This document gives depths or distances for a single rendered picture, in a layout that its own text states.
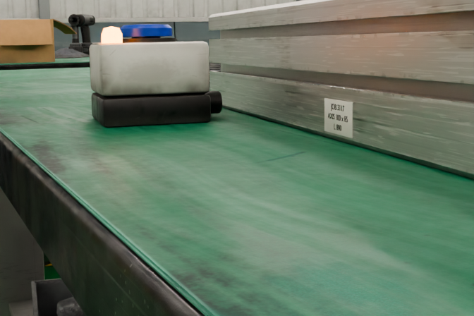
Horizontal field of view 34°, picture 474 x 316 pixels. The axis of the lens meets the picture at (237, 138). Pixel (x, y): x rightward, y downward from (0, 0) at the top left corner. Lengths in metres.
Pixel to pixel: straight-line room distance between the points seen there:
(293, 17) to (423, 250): 0.31
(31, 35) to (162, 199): 2.52
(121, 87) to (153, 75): 0.02
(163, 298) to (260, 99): 0.40
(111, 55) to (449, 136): 0.28
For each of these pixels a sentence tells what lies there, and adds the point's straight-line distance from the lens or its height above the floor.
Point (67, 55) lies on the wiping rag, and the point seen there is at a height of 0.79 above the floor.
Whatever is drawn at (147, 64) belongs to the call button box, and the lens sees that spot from 0.56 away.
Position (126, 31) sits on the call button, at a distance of 0.59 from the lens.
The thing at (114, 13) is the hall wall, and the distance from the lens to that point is 12.01.
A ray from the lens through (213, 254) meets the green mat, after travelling 0.22.
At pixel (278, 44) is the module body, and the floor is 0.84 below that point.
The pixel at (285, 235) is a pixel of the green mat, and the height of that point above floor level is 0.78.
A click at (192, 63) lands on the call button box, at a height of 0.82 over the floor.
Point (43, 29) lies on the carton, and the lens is 2.82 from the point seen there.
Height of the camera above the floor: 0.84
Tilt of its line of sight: 7 degrees down
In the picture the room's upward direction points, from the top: 1 degrees counter-clockwise
